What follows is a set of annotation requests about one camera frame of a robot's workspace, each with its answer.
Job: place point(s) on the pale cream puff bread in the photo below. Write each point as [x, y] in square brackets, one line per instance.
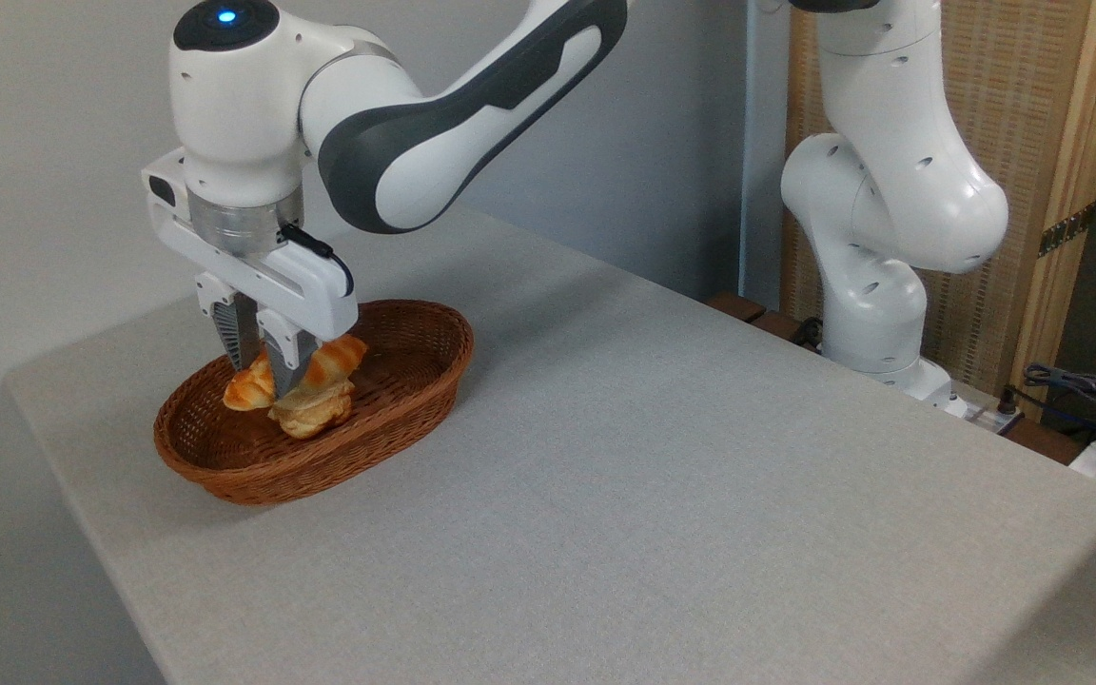
[315, 411]

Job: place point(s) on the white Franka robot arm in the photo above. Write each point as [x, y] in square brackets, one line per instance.
[472, 105]

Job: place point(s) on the brown wicker basket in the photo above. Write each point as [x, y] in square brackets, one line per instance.
[396, 381]

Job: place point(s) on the golden braided bread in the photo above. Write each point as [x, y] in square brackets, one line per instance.
[339, 357]

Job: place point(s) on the black screen hinge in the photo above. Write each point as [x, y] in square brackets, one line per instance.
[1066, 229]

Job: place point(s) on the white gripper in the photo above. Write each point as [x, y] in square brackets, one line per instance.
[310, 290]

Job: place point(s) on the wooden woven folding screen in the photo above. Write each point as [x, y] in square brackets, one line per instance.
[1014, 95]

